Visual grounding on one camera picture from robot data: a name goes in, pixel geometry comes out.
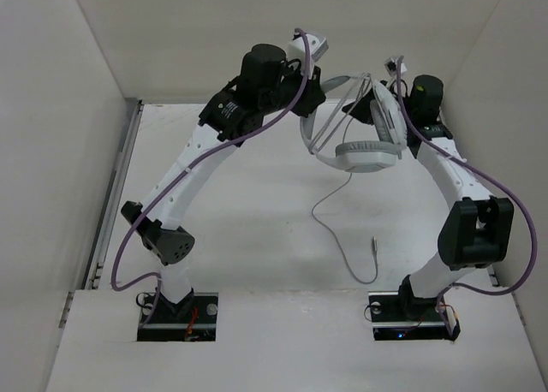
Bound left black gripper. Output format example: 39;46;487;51
260;57;327;118

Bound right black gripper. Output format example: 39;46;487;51
341;80;416;126

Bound grey white headphones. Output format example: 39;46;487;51
300;73;407;174

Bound grey headphone cable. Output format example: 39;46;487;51
306;70;382;286

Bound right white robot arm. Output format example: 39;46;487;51
356;74;514;320

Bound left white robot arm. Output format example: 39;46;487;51
121;38;328;321

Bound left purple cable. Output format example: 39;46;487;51
110;28;316;327

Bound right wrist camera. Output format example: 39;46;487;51
384;56;407;78

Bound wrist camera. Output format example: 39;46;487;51
286;33;329;64
384;56;407;78

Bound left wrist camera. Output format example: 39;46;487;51
286;33;329;64

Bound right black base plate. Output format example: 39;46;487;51
364;291;461;342

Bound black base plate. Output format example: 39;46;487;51
364;291;461;342
135;293;219;342

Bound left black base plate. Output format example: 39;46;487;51
135;293;219;342

